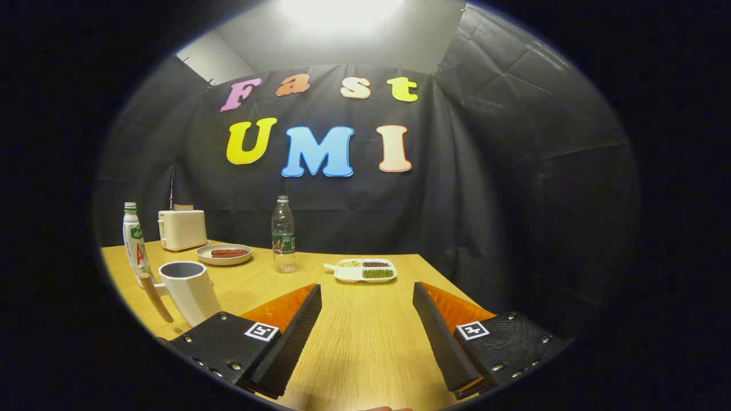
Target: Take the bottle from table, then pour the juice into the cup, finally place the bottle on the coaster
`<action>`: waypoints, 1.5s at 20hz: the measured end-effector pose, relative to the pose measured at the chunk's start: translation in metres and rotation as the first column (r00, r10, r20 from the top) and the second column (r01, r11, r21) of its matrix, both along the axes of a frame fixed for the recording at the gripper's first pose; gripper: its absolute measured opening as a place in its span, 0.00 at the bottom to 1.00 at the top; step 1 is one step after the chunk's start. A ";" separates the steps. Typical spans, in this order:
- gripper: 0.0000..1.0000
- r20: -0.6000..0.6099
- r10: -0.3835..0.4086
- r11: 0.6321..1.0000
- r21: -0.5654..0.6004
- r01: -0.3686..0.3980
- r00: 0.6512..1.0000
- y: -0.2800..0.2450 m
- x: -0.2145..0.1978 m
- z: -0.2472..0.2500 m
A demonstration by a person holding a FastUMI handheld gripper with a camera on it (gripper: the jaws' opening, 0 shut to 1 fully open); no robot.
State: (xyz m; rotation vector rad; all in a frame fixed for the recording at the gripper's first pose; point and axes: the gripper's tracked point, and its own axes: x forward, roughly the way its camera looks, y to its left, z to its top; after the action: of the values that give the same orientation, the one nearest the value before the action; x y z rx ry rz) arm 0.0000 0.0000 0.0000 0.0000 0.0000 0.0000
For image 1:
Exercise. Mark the bread slice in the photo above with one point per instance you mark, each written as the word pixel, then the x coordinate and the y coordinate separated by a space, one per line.
pixel 183 207

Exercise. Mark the red sausage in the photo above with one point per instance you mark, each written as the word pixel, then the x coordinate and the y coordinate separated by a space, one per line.
pixel 229 253

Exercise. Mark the black backdrop cloth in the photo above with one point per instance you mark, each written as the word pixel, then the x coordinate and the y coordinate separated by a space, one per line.
pixel 485 200

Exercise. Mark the white juice bottle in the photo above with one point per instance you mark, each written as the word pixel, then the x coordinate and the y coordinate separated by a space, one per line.
pixel 136 245

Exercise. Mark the wooden table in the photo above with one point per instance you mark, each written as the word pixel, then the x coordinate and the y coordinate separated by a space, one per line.
pixel 365 342

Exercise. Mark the clear plastic water bottle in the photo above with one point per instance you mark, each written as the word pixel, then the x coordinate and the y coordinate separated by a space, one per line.
pixel 284 240

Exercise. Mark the white divided dish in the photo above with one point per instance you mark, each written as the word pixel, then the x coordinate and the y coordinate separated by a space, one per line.
pixel 365 270

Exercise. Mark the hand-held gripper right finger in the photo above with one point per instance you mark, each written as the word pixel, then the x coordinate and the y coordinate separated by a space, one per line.
pixel 442 342

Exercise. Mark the round beige plate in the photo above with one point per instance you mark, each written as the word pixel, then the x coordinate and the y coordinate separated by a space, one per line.
pixel 224 260

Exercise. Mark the cream toaster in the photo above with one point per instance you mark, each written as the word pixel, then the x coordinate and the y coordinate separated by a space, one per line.
pixel 183 229

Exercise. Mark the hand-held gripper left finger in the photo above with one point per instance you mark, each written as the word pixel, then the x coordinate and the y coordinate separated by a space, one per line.
pixel 291 348

